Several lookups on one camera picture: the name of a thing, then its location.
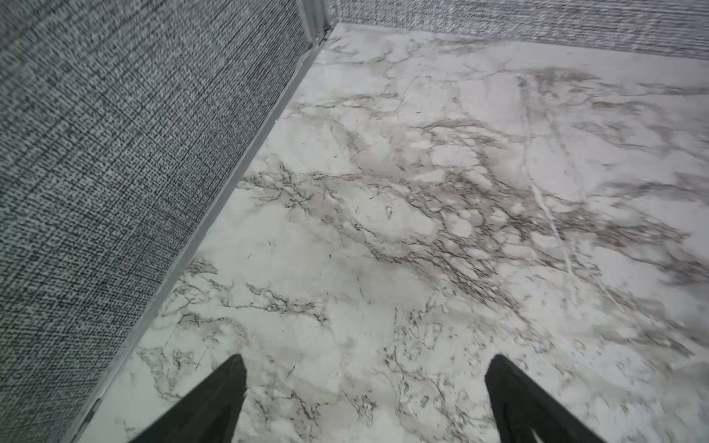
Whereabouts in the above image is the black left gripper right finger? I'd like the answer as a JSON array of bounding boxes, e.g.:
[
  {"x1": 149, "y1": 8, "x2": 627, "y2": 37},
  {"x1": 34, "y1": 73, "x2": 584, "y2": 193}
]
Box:
[{"x1": 485, "y1": 354, "x2": 604, "y2": 443}]

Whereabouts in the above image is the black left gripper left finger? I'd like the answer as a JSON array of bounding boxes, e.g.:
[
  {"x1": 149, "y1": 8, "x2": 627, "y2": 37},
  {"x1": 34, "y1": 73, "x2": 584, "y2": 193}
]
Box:
[{"x1": 132, "y1": 354, "x2": 247, "y2": 443}]

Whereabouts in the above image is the aluminium corner post left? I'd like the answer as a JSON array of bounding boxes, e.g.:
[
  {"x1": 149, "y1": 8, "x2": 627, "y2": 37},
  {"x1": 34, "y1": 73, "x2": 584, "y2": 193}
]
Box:
[{"x1": 297, "y1": 0, "x2": 332, "y2": 46}]

